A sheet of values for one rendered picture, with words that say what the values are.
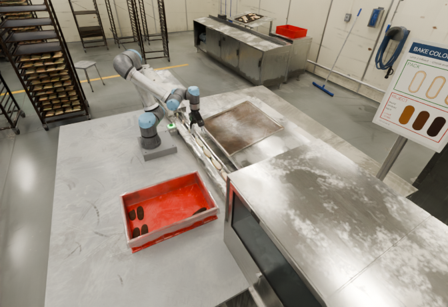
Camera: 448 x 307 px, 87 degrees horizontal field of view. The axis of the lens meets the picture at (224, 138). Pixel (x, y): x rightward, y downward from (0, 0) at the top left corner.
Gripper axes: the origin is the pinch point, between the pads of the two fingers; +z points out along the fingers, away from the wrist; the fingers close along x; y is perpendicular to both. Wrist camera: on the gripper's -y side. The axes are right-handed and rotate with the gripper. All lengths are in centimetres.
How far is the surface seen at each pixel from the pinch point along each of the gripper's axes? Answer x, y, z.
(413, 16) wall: -371, 55, -47
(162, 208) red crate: 44, -46, 11
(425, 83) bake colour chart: -73, -95, -62
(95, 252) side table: 81, -55, 12
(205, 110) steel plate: -29, 46, 12
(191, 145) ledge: 7.3, -3.3, 7.7
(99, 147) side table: 69, 32, 12
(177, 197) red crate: 33, -42, 11
